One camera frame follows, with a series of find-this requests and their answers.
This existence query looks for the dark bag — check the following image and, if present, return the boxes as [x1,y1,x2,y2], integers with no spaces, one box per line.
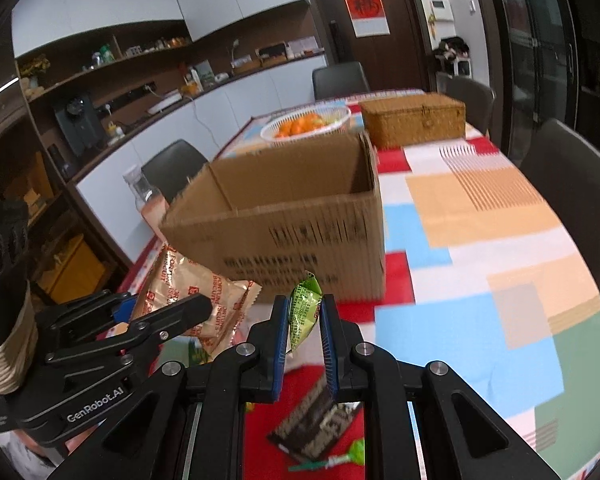
[432,36,471,61]

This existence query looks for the green snack packet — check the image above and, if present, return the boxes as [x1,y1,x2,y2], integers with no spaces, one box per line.
[286,270,325,356]

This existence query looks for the black framed glass doors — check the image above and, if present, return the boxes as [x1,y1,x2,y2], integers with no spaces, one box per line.
[485,0,581,161]

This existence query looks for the woven wicker box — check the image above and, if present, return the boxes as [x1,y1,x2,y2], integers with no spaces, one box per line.
[358,92,467,150]

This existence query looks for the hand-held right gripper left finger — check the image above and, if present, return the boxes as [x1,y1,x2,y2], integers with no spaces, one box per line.
[47,295,288,480]

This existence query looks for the person's left hand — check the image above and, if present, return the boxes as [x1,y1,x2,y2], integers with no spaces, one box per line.
[66,422,101,453]

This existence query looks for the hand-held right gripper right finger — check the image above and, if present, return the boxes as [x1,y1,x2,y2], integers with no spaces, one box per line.
[320,292,561,480]

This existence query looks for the clear bottle with orange label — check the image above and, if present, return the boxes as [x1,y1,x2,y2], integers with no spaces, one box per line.
[122,169,173,241]

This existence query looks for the white flat tray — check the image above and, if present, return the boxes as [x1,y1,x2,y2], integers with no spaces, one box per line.
[147,94,183,115]

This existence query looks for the white plastic fruit basket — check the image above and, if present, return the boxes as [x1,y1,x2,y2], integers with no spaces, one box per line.
[260,105,352,143]

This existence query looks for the gold biscuit packet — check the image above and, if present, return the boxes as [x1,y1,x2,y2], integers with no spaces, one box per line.
[130,244,263,361]

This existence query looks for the pile of oranges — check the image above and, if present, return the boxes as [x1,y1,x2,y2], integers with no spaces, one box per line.
[274,114,326,138]

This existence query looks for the dark brown door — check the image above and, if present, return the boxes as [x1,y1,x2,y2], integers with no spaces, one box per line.
[300,0,431,93]

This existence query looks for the brown cardboard box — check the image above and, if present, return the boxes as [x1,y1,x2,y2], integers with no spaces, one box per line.
[159,131,387,305]

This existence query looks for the white counter cabinets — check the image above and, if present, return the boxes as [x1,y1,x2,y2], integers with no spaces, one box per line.
[75,55,328,266]

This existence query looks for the yellow flower bunch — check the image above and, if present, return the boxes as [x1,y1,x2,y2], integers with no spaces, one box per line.
[19,55,52,81]

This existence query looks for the white shoe rack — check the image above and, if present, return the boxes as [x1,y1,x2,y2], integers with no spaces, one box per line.
[437,57,473,81]

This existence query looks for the green wrapped candy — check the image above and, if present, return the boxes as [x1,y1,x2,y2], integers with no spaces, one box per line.
[287,437,366,473]

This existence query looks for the black coffee machine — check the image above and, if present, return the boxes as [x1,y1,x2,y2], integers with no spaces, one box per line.
[54,94,106,157]

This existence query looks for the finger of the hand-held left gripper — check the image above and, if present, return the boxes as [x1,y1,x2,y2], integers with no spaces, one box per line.
[44,293,215,367]
[34,290,138,333]

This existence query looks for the dark grey dining chair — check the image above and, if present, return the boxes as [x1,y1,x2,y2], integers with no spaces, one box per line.
[519,118,600,306]
[141,139,210,205]
[436,72,497,136]
[312,61,371,101]

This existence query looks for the dark brown snack packet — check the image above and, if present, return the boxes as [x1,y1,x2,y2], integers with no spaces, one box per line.
[267,379,366,463]

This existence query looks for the red and white door poster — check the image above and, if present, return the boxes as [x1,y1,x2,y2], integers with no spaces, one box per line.
[337,0,392,37]

